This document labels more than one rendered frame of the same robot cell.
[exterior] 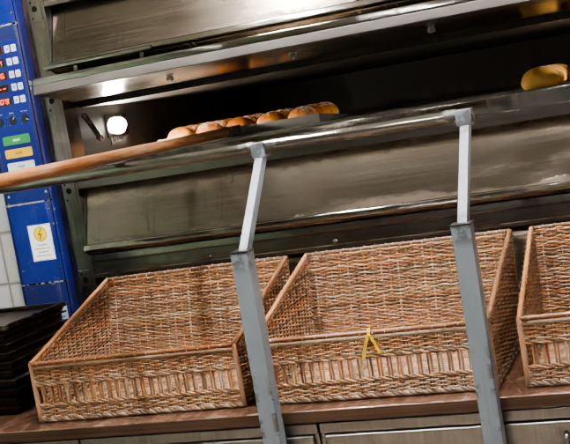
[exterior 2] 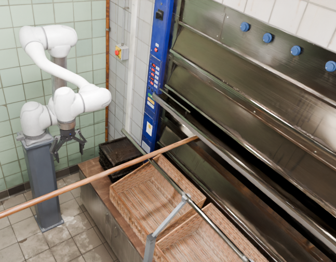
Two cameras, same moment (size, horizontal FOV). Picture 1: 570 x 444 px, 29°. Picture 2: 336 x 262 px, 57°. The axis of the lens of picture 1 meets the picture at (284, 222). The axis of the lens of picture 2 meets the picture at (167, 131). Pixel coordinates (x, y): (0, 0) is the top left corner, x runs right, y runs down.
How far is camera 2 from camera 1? 1.95 m
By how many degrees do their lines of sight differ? 40
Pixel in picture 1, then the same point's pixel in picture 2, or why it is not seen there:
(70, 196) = (161, 122)
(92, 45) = (180, 88)
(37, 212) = (150, 120)
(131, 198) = (176, 138)
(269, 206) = (208, 180)
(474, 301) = not seen: outside the picture
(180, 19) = (209, 104)
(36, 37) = (167, 69)
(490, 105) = (293, 230)
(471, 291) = not seen: outside the picture
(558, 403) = not seen: outside the picture
